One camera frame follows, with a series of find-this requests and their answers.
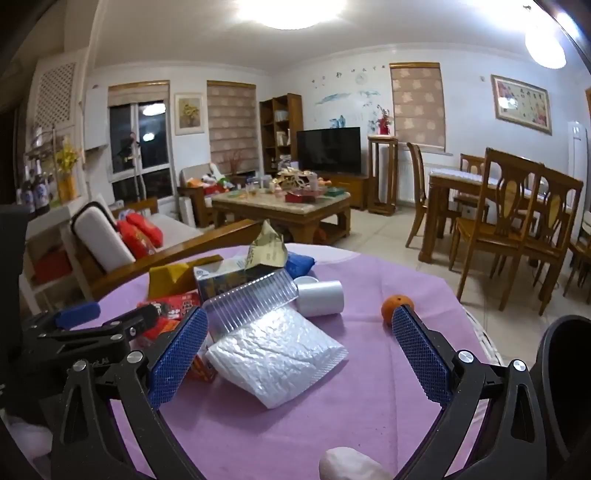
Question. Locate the red printed snack packet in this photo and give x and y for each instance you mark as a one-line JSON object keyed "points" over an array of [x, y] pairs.
{"points": [[178, 307]]}

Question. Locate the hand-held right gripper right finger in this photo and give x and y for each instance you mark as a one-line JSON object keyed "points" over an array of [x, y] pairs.
{"points": [[422, 355]]}

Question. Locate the person's pink clothing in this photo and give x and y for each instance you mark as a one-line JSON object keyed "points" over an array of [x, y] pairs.
{"points": [[27, 434]]}

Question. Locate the wooden model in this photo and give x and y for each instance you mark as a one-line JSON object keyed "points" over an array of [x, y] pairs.
{"points": [[295, 177]]}

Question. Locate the wall decal mural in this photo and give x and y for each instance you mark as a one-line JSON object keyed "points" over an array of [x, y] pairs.
{"points": [[341, 97]]}

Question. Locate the dark window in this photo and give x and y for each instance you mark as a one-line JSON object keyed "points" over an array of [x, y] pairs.
{"points": [[154, 152]]}

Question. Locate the blue cloth bag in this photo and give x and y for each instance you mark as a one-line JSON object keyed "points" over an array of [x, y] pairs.
{"points": [[300, 263]]}

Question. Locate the wooden dining chair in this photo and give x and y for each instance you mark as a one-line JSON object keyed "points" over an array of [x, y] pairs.
{"points": [[561, 207], [471, 164], [418, 184], [581, 249], [494, 207]]}

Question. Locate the long patterned roman blind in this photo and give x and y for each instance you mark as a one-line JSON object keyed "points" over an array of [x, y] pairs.
{"points": [[231, 124], [418, 106]]}

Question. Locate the wooden bookshelf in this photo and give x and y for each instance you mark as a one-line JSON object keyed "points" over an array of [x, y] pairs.
{"points": [[267, 134]]}

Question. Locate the wooden dining table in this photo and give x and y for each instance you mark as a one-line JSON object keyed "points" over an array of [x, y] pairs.
{"points": [[436, 203]]}

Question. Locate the white radiator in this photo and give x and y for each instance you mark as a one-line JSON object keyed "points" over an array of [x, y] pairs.
{"points": [[415, 182]]}

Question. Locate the white standing air conditioner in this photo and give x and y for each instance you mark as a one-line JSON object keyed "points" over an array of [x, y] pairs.
{"points": [[577, 152]]}

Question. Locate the white plastic roll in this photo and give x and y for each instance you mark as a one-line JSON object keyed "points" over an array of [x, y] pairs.
{"points": [[318, 297]]}

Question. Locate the white cushion black trim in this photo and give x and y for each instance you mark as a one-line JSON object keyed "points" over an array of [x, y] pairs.
{"points": [[99, 240]]}

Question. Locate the yellow flowers in vase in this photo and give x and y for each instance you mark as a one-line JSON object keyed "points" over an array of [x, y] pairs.
{"points": [[67, 161]]}

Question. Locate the large round ceiling lamp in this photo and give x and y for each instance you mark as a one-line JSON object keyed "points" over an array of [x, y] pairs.
{"points": [[291, 9]]}

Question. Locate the white lattice cabinet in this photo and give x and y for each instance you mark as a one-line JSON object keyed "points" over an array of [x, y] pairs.
{"points": [[55, 97]]}

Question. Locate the black trash bin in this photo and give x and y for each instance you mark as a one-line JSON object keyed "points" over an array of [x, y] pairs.
{"points": [[563, 369]]}

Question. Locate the black television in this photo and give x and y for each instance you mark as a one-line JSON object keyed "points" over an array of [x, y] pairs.
{"points": [[328, 150]]}

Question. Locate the red patterned pillow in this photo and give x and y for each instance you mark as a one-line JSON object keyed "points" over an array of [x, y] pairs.
{"points": [[138, 244], [150, 228]]}

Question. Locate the small orange box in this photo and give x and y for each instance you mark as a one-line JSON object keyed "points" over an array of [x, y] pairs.
{"points": [[203, 367]]}

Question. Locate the short raised roman blind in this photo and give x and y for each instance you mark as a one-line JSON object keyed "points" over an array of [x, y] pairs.
{"points": [[138, 94]]}

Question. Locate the tall wooden plant stand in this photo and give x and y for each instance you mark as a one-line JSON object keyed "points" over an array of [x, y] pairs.
{"points": [[382, 175]]}

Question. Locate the pole stand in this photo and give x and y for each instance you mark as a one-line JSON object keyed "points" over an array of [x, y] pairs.
{"points": [[134, 157]]}

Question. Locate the framed sunflower painting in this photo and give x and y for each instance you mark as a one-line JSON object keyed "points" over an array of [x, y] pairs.
{"points": [[188, 114]]}

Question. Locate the clear ribbed plastic tray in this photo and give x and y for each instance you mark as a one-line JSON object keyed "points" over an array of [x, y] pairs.
{"points": [[249, 300]]}

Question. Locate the framed floral picture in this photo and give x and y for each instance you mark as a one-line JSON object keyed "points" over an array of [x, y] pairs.
{"points": [[521, 104]]}

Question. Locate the red tray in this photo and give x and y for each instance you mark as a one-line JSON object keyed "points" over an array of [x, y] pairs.
{"points": [[300, 197]]}

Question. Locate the patterned tissue box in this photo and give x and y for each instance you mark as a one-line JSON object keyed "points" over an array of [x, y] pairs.
{"points": [[231, 279]]}

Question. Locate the white quilted pad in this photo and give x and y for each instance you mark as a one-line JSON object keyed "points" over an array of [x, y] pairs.
{"points": [[485, 337]]}

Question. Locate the wooden sofa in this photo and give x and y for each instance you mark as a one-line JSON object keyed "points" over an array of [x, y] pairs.
{"points": [[221, 237]]}

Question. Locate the small round ceiling lamp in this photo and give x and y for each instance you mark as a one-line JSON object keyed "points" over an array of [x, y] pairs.
{"points": [[545, 41]]}

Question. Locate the orange fruit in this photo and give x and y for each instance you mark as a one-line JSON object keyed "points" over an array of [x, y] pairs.
{"points": [[390, 307]]}

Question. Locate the red box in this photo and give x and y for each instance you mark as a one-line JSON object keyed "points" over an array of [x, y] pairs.
{"points": [[53, 265]]}

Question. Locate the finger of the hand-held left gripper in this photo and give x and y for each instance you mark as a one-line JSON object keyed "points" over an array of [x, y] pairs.
{"points": [[78, 314], [138, 318]]}

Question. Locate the white shelf unit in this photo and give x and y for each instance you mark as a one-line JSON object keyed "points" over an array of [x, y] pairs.
{"points": [[37, 226]]}

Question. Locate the wooden armchair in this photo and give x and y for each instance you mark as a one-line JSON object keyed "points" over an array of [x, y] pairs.
{"points": [[196, 184]]}

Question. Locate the purple tablecloth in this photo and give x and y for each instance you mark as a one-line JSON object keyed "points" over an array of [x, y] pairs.
{"points": [[323, 392]]}

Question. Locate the white bubble wrap mailer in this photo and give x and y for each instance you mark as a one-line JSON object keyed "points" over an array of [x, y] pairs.
{"points": [[277, 350]]}

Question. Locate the dark beer bottle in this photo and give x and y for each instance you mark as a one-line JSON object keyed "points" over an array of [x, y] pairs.
{"points": [[27, 191], [42, 189]]}

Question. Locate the gold foil wrapper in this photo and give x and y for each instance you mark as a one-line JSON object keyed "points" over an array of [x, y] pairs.
{"points": [[268, 249]]}

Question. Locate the yellow paper bag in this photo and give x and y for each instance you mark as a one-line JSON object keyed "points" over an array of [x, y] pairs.
{"points": [[171, 277]]}

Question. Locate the plain red orange packet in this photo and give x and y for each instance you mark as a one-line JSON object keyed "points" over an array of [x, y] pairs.
{"points": [[161, 330]]}

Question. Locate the wooden television stand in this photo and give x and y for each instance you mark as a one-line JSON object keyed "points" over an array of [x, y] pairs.
{"points": [[351, 187]]}

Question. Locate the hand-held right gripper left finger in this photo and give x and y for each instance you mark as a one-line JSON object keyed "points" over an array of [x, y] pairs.
{"points": [[178, 355]]}

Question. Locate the red vase with flowers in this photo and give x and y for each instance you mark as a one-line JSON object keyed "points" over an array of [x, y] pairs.
{"points": [[383, 124]]}

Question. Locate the wooden coffee table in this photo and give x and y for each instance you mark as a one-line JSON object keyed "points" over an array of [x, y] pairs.
{"points": [[295, 210]]}

